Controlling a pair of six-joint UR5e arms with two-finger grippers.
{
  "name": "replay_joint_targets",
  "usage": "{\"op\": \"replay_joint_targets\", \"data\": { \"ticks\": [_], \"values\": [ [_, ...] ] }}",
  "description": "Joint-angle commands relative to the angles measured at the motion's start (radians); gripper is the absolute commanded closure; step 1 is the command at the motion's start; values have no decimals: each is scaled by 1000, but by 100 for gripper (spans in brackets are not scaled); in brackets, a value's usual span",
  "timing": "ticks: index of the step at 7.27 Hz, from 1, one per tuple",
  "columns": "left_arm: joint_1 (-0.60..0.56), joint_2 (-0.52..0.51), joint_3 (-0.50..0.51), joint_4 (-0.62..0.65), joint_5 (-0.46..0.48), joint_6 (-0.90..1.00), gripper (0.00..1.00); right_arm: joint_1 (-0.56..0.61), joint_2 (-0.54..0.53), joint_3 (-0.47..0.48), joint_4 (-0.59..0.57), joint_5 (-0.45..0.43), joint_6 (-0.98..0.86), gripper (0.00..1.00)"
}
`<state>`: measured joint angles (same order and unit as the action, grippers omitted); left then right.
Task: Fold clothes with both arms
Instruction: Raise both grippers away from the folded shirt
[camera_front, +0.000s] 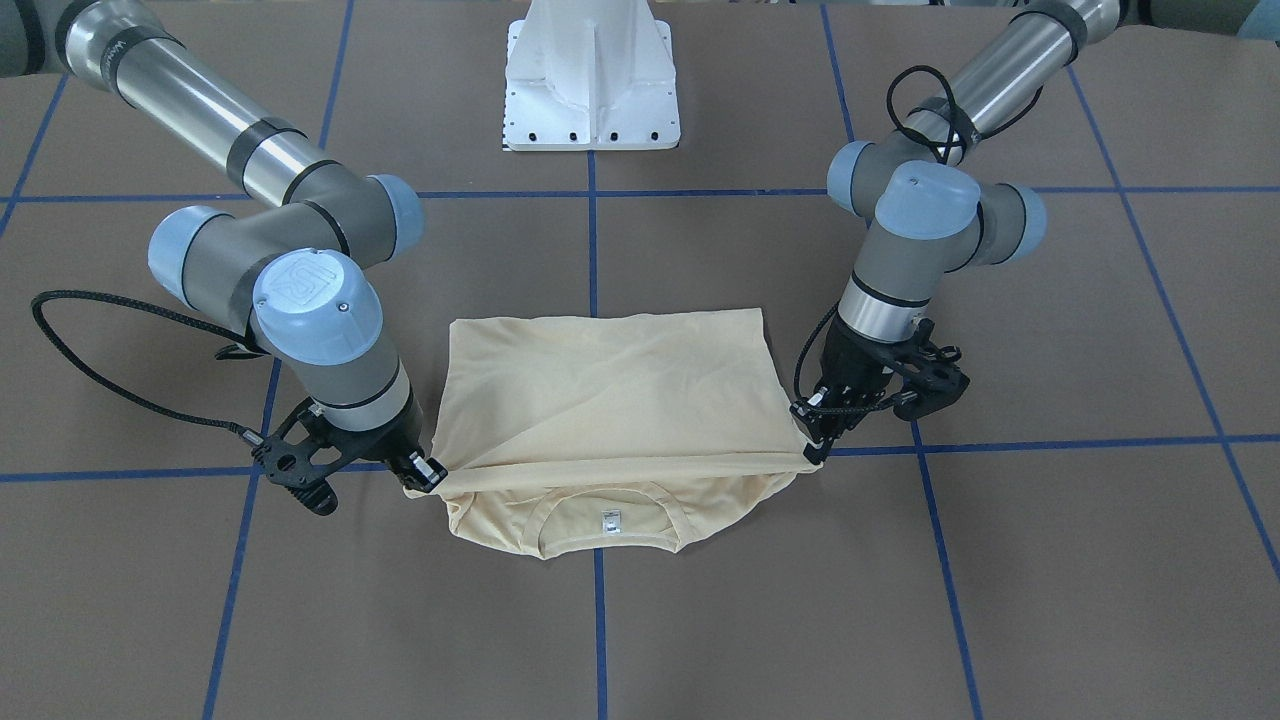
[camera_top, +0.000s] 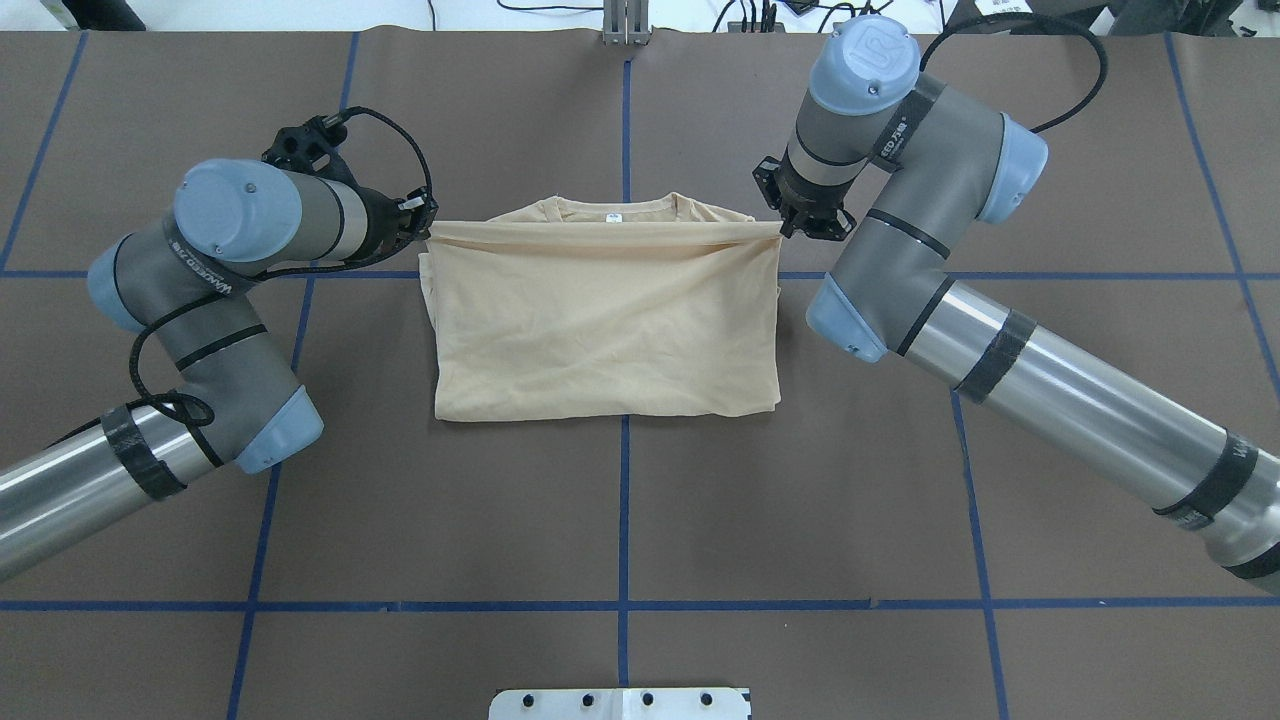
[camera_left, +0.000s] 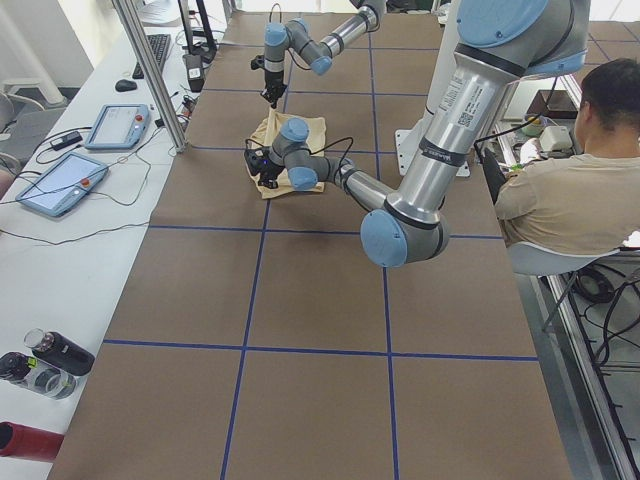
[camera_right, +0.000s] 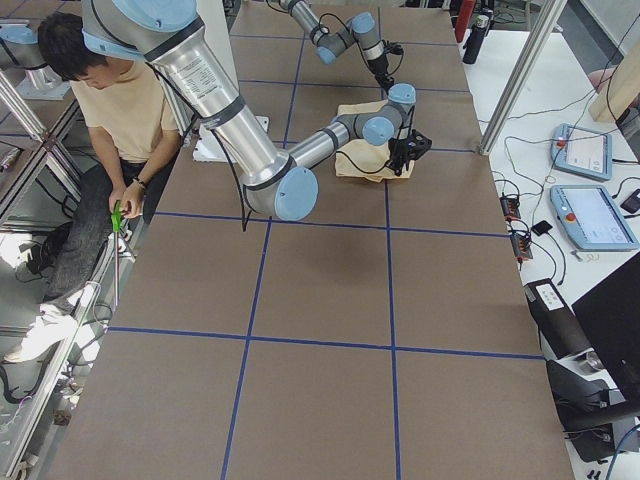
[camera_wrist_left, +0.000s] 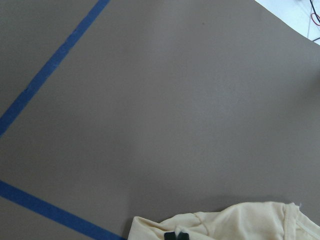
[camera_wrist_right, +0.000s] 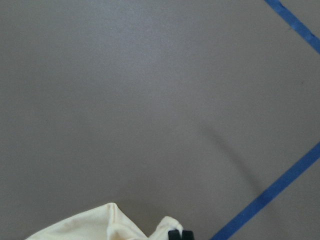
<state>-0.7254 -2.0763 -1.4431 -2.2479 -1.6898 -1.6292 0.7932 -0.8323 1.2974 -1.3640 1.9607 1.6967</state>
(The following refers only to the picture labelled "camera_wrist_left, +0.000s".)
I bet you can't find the beige long-sleeve printed t-shirt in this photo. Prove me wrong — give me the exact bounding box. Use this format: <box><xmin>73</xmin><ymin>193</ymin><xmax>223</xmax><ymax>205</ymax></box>
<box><xmin>128</xmin><ymin>201</ymin><xmax>320</xmax><ymax>240</ymax></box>

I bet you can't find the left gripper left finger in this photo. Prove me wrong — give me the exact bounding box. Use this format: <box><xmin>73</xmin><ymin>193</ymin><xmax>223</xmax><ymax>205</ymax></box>
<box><xmin>164</xmin><ymin>232</ymin><xmax>177</xmax><ymax>240</ymax></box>

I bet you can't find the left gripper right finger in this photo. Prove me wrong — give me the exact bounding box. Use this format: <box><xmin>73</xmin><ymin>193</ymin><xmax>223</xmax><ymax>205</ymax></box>
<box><xmin>178</xmin><ymin>232</ymin><xmax>190</xmax><ymax>240</ymax></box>

